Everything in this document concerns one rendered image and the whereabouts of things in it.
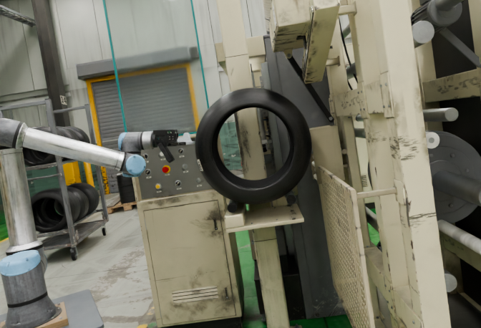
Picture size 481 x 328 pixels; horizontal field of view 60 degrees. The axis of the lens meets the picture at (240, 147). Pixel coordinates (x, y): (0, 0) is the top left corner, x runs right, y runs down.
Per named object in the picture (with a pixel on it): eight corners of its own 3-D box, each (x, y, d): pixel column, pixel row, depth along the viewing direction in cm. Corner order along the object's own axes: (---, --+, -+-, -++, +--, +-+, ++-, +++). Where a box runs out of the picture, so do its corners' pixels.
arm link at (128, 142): (123, 152, 212) (122, 132, 213) (147, 152, 212) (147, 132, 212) (117, 152, 203) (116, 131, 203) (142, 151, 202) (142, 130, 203)
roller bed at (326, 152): (313, 179, 244) (305, 128, 242) (338, 175, 243) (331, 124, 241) (318, 184, 224) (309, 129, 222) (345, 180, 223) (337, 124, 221)
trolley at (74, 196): (70, 239, 621) (46, 110, 611) (112, 232, 621) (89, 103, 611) (25, 270, 488) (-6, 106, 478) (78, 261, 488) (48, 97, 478)
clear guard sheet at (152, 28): (127, 144, 265) (101, -7, 260) (213, 130, 262) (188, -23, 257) (127, 144, 263) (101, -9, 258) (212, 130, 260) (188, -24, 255)
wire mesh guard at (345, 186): (333, 285, 237) (315, 164, 233) (336, 285, 237) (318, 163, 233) (378, 384, 147) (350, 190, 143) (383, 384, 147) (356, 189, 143)
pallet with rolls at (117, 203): (120, 203, 913) (114, 169, 909) (157, 197, 919) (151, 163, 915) (107, 214, 793) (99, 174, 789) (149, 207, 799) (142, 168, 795)
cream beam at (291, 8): (271, 53, 226) (268, 26, 226) (318, 45, 225) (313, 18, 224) (276, 28, 166) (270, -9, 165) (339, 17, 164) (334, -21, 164)
